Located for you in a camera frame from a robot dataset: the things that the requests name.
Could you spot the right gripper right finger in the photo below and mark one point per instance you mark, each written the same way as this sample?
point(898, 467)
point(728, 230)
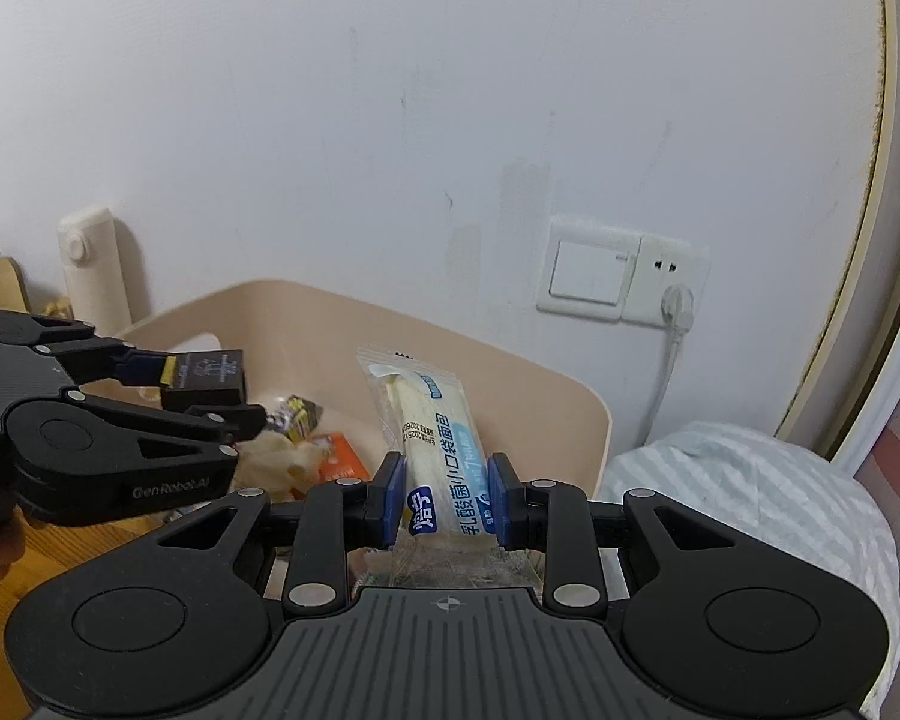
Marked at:
point(558, 521)

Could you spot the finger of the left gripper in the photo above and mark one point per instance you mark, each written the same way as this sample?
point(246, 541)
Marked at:
point(80, 353)
point(81, 438)

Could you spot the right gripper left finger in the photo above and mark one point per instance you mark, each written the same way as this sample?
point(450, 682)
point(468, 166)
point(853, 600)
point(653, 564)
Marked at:
point(334, 519)

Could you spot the orange cotton ball bottle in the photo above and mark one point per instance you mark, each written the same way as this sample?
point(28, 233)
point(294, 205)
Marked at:
point(339, 460)

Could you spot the small black box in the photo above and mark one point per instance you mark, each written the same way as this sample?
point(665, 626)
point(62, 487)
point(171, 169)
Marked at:
point(201, 379)

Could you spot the packaged bread snack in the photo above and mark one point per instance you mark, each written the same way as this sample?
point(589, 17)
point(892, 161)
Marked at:
point(426, 417)

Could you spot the green plaid scrunchie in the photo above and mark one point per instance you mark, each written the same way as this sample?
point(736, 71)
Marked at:
point(445, 569)

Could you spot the long dark patterned box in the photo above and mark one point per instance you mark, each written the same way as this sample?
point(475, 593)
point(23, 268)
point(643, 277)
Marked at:
point(295, 417)

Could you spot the cardboard box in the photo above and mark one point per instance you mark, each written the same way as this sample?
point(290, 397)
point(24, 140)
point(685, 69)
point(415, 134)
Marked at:
point(0, 281)

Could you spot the white thermos bottle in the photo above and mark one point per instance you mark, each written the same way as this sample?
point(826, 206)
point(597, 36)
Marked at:
point(92, 269)

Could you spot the beige plastic storage bin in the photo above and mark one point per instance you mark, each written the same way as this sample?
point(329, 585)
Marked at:
point(299, 340)

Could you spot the striped light blue blanket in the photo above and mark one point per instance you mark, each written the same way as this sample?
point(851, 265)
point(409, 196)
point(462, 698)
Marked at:
point(782, 494)

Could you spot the white wall switch socket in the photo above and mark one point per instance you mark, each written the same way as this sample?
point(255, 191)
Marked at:
point(593, 271)

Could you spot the white door frame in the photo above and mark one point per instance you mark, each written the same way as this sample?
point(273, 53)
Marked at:
point(876, 391)

